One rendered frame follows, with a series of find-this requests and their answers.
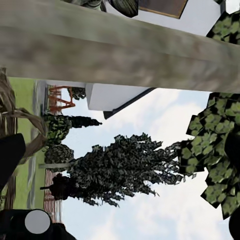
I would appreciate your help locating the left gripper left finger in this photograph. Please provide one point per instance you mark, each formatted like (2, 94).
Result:
(12, 149)

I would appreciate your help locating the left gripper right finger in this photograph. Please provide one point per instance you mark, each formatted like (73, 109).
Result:
(232, 149)

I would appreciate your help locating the wicker basket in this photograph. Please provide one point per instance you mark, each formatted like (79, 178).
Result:
(9, 111)

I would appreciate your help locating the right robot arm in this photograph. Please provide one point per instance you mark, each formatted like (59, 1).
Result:
(32, 224)

